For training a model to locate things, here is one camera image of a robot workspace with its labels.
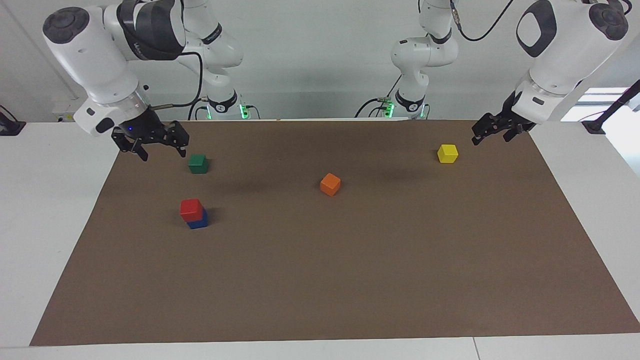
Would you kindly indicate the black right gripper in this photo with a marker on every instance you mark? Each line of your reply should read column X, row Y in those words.
column 145, row 130

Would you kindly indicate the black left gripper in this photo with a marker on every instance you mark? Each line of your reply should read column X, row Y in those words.
column 515, row 119

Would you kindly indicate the red wooden block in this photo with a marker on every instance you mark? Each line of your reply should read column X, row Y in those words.
column 191, row 209

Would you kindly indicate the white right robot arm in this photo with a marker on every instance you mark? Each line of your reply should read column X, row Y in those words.
column 90, row 55

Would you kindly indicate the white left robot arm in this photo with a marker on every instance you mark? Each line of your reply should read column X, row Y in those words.
column 560, row 65

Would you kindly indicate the green wooden block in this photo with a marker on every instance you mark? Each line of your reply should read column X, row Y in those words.
column 198, row 165

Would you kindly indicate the yellow wooden block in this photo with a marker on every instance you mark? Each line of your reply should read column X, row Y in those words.
column 447, row 154

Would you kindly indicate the blue wooden block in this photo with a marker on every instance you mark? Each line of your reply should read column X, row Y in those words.
column 200, row 224

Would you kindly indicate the orange wooden block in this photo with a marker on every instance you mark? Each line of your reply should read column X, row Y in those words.
column 330, row 185

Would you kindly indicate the black table clamp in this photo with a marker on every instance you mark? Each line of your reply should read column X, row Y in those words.
column 9, row 127

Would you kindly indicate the brown paper table mat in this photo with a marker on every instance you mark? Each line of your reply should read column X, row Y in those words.
column 350, row 260

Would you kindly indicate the black camera stand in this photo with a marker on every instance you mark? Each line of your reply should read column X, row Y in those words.
column 607, row 112

